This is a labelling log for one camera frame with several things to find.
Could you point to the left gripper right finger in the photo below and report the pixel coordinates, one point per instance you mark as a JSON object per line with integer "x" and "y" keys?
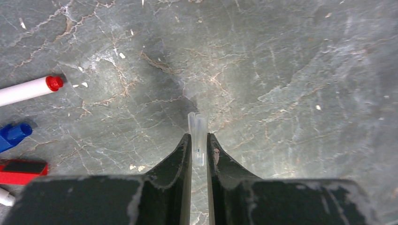
{"x": 238, "y": 197}

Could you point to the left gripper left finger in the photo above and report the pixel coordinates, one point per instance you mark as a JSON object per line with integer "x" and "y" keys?
{"x": 161, "y": 196}

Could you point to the red marker cap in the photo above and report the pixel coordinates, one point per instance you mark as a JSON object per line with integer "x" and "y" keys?
{"x": 19, "y": 172}

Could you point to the blue marker cap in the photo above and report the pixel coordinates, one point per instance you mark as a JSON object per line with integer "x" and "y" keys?
{"x": 11, "y": 136}

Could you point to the red tipped white marker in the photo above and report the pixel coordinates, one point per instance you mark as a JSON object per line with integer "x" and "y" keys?
{"x": 32, "y": 89}

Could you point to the white marker pen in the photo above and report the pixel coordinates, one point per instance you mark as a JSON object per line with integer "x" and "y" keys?
{"x": 6, "y": 198}

